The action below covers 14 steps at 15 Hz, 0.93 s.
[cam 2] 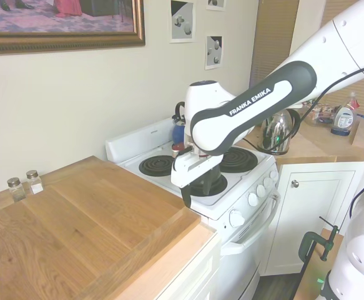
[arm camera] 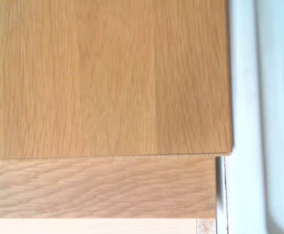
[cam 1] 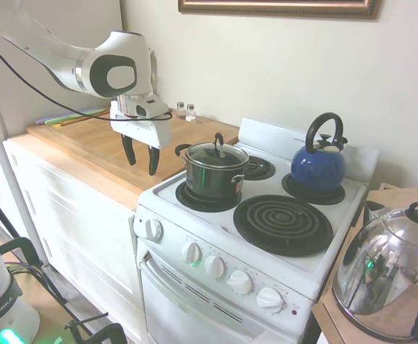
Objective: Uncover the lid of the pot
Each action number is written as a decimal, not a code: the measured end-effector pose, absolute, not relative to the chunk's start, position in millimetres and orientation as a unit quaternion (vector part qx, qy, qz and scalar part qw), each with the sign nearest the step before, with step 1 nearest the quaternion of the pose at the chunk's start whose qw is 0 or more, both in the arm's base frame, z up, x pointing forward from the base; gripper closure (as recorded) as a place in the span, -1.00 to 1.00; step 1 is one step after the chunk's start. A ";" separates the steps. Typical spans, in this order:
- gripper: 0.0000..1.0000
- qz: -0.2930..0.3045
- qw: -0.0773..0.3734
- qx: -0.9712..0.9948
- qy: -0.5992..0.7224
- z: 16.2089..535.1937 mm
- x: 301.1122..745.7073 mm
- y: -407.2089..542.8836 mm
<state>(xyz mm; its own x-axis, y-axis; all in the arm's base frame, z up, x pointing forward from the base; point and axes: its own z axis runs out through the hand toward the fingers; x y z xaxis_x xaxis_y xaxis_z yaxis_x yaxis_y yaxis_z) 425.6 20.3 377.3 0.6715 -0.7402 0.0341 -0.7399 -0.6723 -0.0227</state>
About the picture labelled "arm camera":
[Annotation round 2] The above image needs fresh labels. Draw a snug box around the white kitchen stove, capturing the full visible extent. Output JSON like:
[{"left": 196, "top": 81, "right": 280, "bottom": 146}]
[{"left": 215, "top": 0, "right": 284, "bottom": 234}]

